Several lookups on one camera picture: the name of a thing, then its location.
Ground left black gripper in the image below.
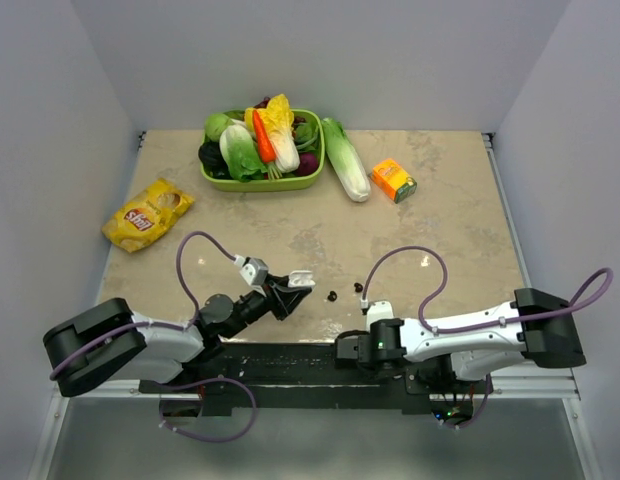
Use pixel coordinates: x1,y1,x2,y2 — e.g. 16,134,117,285
223,272,311,339

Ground white earbud charging case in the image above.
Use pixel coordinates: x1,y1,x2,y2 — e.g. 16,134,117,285
288,270,316,289

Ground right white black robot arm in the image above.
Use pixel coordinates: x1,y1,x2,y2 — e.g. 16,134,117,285
335,288,586,393

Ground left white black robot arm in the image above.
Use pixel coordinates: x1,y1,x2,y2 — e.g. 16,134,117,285
43,271,315,397

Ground green plastic vegetable tray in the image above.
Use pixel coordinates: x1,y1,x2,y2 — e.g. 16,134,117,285
199,108,325,193

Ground purple onion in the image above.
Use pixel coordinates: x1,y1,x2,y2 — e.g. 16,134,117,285
294,152,319,177

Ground green white bok choy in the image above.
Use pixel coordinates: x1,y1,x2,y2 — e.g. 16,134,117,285
219,125,267,182

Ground orange toy carrot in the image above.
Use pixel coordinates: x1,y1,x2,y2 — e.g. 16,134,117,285
252,109,276,164

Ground napa cabbage on table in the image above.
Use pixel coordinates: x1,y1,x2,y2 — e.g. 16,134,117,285
321,117,371,203

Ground orange juice carton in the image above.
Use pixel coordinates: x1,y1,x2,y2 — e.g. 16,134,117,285
370,158,417,204

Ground dark green leafy vegetable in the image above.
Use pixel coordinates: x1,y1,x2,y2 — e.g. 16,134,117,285
293,121,319,153

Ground black round vegetable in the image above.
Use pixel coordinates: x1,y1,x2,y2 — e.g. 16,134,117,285
198,142,227,175

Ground yellow Lays chips bag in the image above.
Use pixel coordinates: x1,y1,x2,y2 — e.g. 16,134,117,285
101,178,195,253

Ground yellow white cabbage in tray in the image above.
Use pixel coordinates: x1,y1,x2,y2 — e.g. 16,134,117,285
244,94,299,180

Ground green round vegetable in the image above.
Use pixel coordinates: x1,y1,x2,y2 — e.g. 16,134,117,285
204,113,234,142

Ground dark red grapes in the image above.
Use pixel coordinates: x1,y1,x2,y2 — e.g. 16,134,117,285
255,96,271,108

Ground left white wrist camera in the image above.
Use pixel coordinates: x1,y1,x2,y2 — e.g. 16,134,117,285
233,255,269,287

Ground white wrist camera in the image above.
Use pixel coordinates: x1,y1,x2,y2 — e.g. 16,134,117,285
233,255,269,287
360,299,395,331

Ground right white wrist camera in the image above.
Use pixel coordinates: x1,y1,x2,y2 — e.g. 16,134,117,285
360,299,395,331

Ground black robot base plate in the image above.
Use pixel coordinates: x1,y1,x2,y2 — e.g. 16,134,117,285
139,343,493,420

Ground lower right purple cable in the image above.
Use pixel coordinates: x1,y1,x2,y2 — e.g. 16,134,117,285
437,374,494,431

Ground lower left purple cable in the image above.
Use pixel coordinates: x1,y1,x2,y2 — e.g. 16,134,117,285
157,374,259,443

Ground aluminium frame rail right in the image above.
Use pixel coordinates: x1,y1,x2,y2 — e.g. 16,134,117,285
482,133,531,287

